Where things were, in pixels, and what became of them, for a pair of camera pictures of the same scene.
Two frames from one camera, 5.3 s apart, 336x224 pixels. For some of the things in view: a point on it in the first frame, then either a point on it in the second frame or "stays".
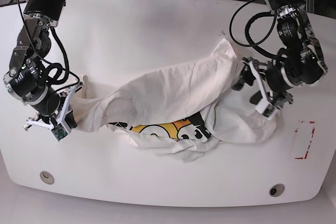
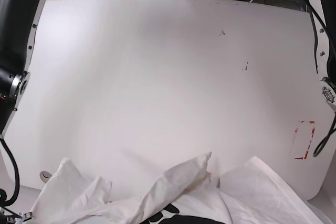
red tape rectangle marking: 296,130 stays
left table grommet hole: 46,177 stays
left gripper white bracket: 61,129 -> 24,216
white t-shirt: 180,110 -> 250,193
